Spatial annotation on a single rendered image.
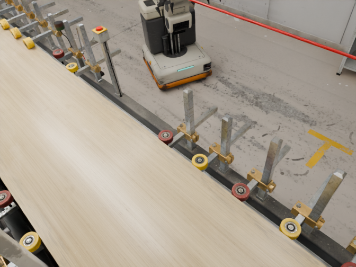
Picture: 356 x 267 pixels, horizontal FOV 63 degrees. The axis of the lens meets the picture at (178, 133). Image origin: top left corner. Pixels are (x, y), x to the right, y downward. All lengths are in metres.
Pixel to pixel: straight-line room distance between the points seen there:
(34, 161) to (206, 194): 0.92
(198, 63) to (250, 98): 0.66
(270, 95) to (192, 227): 2.18
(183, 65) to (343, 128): 1.66
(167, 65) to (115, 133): 1.64
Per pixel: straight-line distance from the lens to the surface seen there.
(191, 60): 3.17
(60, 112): 1.90
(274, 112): 3.02
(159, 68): 3.11
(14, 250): 1.20
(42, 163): 1.66
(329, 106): 3.23
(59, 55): 2.44
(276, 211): 1.56
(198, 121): 1.72
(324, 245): 1.55
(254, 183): 1.45
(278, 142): 1.21
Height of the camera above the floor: 2.06
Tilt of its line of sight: 48 degrees down
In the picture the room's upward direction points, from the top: 7 degrees counter-clockwise
